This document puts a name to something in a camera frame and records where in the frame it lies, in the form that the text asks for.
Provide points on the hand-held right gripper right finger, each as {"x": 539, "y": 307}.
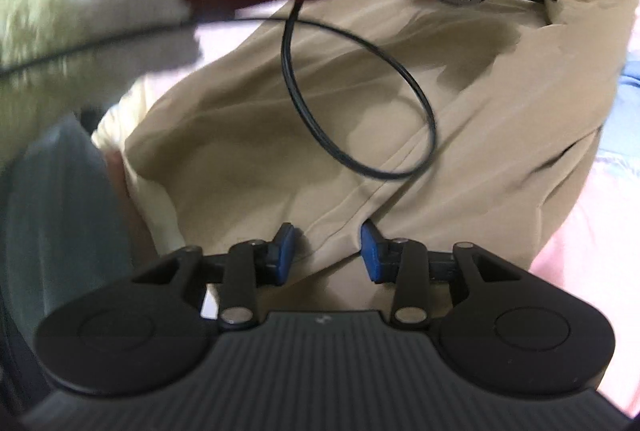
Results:
{"x": 370, "y": 252}

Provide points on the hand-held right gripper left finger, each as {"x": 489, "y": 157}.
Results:
{"x": 285, "y": 256}

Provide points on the tan hoodie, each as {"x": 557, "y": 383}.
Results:
{"x": 350, "y": 111}

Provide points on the person's leg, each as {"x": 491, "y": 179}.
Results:
{"x": 55, "y": 221}

